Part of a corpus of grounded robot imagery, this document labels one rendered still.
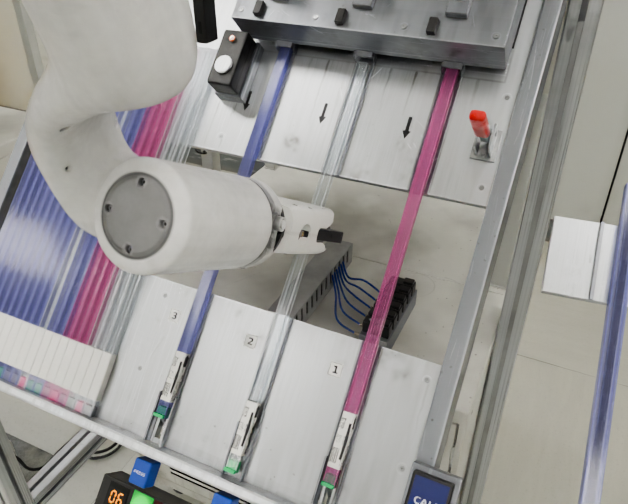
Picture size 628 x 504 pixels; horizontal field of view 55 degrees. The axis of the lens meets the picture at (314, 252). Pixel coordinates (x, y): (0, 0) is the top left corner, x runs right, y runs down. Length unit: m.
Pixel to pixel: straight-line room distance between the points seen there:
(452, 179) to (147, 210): 0.39
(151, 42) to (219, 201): 0.14
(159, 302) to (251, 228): 0.32
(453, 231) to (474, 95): 0.65
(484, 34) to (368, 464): 0.48
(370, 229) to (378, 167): 0.62
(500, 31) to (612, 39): 1.66
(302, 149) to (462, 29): 0.23
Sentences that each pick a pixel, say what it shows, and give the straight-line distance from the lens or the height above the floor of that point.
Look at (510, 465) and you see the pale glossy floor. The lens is 1.72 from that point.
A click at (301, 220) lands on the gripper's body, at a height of 1.02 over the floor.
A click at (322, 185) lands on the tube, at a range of 0.72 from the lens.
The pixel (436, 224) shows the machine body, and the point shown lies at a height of 0.62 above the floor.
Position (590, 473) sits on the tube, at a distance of 0.54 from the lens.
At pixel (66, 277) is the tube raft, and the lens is 0.87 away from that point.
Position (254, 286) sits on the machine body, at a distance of 1.16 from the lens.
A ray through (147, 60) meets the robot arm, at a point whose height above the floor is 1.21.
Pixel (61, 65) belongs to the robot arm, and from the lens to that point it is 0.38.
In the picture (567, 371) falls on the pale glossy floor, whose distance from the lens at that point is 2.02.
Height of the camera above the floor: 1.31
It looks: 33 degrees down
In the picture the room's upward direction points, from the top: straight up
